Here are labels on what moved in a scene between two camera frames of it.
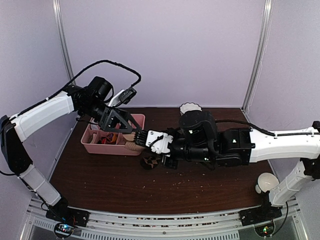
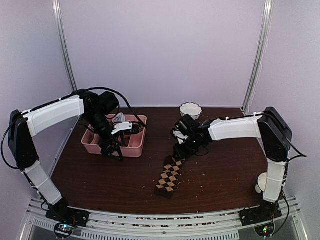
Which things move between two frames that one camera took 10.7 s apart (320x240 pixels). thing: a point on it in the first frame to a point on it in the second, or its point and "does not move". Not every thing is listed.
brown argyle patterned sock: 149,162 to 166,185
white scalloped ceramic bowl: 188,106 does not move
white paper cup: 266,181 does not move
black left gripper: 106,121 to 106,150
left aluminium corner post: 59,21 does not move
